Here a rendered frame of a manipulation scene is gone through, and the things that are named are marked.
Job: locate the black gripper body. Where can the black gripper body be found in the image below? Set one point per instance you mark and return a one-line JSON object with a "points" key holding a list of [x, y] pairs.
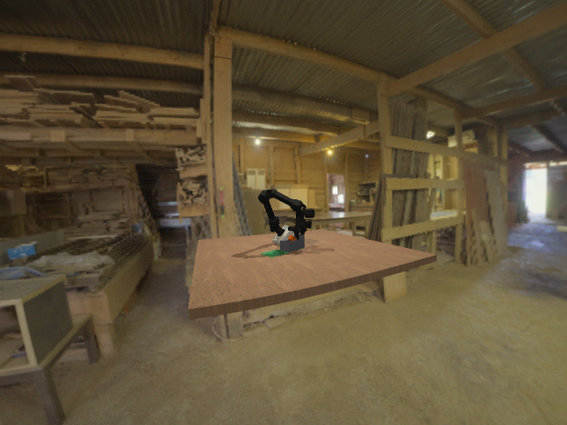
{"points": [[297, 227]]}

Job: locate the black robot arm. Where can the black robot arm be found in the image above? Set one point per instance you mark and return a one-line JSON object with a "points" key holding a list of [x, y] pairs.
{"points": [[294, 204]]}

